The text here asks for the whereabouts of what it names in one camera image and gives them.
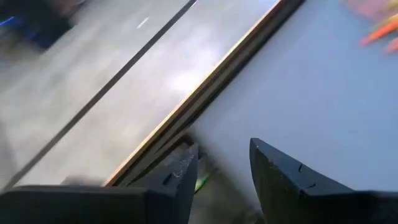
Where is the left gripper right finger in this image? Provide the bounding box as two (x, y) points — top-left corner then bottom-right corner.
(249, 138), (398, 224)

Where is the wooden table board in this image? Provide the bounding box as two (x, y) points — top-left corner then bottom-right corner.
(104, 0), (285, 187)

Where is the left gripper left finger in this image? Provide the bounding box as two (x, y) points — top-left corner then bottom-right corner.
(0, 142), (200, 224)

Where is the dark blue object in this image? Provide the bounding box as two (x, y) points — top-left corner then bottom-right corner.
(0, 0), (75, 52)

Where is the small green piece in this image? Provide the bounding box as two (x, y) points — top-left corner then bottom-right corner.
(194, 175), (210, 194)

